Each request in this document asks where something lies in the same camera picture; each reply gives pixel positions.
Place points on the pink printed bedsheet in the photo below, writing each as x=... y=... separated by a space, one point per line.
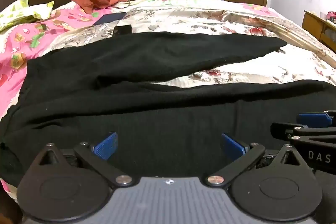
x=18 y=56

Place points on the floral satin blanket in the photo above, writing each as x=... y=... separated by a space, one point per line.
x=197 y=16

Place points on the black phone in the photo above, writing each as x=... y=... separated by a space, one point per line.
x=122 y=29

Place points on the dark blue notebook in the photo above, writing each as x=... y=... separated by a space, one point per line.
x=110 y=18

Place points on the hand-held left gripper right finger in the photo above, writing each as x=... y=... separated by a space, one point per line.
x=233 y=146

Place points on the pink-red item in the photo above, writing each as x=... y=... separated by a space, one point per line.
x=331 y=15

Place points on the wooden side cabinet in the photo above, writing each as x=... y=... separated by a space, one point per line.
x=315 y=24

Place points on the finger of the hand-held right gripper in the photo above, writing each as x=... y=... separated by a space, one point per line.
x=312 y=119
x=282 y=129

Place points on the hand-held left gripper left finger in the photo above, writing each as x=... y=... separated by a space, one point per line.
x=105 y=148

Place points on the yellow-green pillow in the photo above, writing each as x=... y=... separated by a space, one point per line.
x=15 y=11

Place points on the black pants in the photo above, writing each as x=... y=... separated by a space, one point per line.
x=131 y=119

